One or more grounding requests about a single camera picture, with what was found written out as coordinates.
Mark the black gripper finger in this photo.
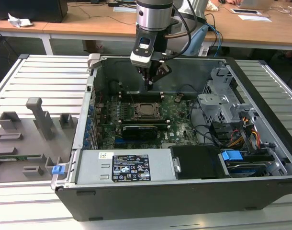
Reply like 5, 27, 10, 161
152, 64, 172, 84
138, 68, 153, 91

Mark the silver CPU chip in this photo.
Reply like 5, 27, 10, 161
139, 104, 159, 117

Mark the CPU socket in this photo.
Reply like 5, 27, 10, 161
132, 102, 165, 120

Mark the pale blue teach pendant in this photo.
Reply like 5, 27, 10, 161
180, 23, 210, 58

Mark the green RAM stick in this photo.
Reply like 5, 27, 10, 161
122, 119, 170, 131
0, 154, 43, 161

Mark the white paper sheet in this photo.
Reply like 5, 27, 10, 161
237, 14, 272, 23
113, 6, 137, 13

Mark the grey case latch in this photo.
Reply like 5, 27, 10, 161
87, 53, 102, 76

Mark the black graphics card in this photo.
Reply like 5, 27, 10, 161
122, 124, 159, 141

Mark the green motherboard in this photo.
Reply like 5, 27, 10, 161
94, 92, 201, 150

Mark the silver drive cage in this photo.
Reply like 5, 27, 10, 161
197, 67, 257, 135

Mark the wooden desk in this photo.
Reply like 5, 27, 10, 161
0, 0, 292, 52

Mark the silver laptop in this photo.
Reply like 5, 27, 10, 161
233, 0, 275, 11

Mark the silver power supply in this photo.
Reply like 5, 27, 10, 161
73, 148, 175, 185

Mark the blue disk carrier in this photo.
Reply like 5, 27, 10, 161
220, 149, 276, 178

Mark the grey parts rack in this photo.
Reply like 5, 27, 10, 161
0, 97, 79, 184

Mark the black open PC case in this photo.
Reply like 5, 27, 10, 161
51, 54, 292, 222

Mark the blue case latch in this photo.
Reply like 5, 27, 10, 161
52, 164, 66, 176

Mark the black computer tower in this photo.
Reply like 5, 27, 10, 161
0, 0, 69, 23

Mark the crumpled white paper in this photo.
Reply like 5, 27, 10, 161
7, 13, 34, 28

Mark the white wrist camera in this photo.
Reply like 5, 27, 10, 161
130, 35, 159, 68

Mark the blue cable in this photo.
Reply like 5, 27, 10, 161
208, 23, 225, 57

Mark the black cable bracket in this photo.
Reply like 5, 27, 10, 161
208, 121, 235, 147

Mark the black plastic duct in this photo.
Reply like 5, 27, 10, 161
170, 145, 232, 181

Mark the yellow power wire bundle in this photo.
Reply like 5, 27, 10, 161
228, 128, 260, 148

